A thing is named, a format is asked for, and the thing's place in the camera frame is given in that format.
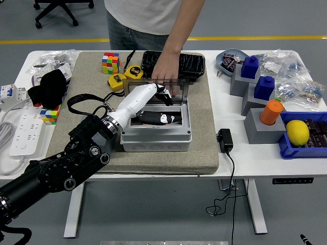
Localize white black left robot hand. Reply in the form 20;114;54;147
111;83;182;130

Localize person's hand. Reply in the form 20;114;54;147
151;50;181;97

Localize grey electrical box clear lid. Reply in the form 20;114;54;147
120;78;193;153

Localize yellow tape measure 5m print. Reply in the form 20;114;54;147
124;50;145;84

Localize black plastic tray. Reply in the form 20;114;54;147
141;50;206;83

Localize colourful puzzle cube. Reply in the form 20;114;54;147
39;104;63;126
101;52;122;75

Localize blue-grey plate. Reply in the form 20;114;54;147
216;48;250;77

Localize person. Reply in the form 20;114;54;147
104;0;206;51

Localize white table leg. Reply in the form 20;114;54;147
63;181;85;239
244;178;268;235

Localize black table control panel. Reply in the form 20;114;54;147
272;177;314;185

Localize wrapped dark candies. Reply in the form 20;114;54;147
221;53;242;72

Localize grey-brown mat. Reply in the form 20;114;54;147
44;51;221;176

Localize grey block holder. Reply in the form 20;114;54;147
229;63;261;97
241;83;276;117

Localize blue bottle-shaped block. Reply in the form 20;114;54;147
241;56;260;79
253;76;275;101

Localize black cloth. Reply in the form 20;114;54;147
27;70;68;109

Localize blue plastic bin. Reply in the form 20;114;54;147
277;111;327;159

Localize clear bag of parts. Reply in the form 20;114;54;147
33;48;80;75
251;50;309;79
275;75;327;105

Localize black power adapter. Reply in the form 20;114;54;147
216;128;234;154

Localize yellow lemon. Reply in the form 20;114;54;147
286;119;310;147

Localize white power strip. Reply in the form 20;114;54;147
9;106;44;157

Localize black office chair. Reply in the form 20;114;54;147
33;0;95;29

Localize white circuit breaker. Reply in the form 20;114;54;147
0;84;28;105

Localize yellow tape measure black strap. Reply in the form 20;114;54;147
103;73;130;103

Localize white wall socket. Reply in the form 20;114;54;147
32;62;74;86

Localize black adapter cord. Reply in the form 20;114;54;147
205;150;250;245

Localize grey under-table bracket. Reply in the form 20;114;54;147
218;180;240;191

